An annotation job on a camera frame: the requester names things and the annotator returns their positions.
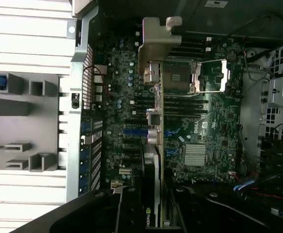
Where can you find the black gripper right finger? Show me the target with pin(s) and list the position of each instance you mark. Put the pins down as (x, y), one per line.
(187, 211)

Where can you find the black RAM slot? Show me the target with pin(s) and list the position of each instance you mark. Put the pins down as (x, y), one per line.
(187, 111)
(187, 104)
(187, 98)

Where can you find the silver chipset heatsink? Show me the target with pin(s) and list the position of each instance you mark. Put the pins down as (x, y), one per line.
(195, 155)

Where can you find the metal socket cover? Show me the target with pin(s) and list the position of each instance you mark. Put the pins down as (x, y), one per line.
(226, 77)

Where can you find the green motherboard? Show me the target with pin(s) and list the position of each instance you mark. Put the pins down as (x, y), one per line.
(122, 109)

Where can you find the open black PC case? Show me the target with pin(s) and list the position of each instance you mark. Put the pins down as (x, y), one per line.
(76, 72)

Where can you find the blue expansion slot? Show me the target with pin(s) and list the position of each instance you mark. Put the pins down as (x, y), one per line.
(135, 132)

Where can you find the grey plastic parts rack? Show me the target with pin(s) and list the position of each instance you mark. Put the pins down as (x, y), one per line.
(44, 116)

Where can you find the CPU socket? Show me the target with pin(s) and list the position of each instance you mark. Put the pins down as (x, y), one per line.
(178, 77)

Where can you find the perforated metal drive cage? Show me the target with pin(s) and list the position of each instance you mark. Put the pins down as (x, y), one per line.
(282, 89)

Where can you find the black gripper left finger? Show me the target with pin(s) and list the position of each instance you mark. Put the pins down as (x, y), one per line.
(129, 213)

